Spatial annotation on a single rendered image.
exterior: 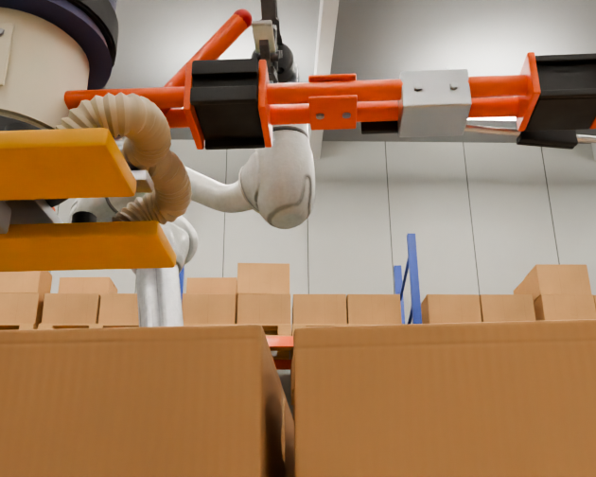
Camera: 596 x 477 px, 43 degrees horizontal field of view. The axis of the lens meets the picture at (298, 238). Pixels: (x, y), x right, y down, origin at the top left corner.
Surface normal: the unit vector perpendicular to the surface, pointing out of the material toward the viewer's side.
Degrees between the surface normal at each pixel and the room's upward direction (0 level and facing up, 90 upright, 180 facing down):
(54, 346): 90
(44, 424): 90
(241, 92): 90
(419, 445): 90
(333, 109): 180
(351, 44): 180
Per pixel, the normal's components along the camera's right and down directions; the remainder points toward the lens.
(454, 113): 0.00, 0.92
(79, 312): 0.02, -0.39
